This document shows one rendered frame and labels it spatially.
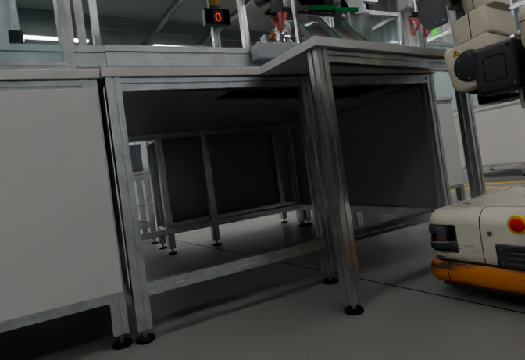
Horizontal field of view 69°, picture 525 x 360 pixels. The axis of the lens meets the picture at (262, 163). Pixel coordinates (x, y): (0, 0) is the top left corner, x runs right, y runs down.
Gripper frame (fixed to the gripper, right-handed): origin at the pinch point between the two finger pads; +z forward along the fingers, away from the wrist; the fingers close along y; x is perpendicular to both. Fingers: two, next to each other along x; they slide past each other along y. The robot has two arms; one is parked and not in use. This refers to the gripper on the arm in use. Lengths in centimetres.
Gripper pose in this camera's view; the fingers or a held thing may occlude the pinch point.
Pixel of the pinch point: (280, 30)
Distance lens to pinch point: 172.9
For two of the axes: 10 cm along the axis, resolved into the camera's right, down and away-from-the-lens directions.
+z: 1.5, 9.9, -0.4
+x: 4.5, -1.0, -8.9
